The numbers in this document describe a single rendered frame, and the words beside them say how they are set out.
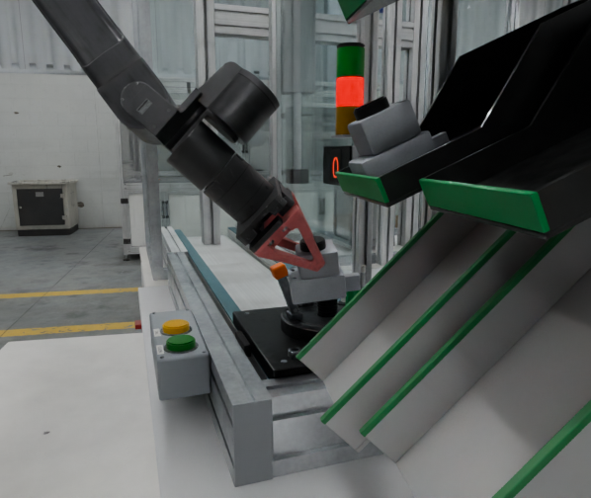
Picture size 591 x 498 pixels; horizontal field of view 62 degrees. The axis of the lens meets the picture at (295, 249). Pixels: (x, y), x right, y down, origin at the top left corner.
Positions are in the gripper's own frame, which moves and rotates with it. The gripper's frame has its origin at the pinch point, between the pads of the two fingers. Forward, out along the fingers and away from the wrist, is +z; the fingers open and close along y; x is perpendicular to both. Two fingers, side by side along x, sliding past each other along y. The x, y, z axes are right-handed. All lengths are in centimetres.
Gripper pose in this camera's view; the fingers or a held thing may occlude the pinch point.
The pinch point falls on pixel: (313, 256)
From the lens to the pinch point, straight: 58.2
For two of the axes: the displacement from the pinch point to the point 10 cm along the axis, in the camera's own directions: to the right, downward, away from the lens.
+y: -0.9, -3.3, 9.4
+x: -6.9, 7.0, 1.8
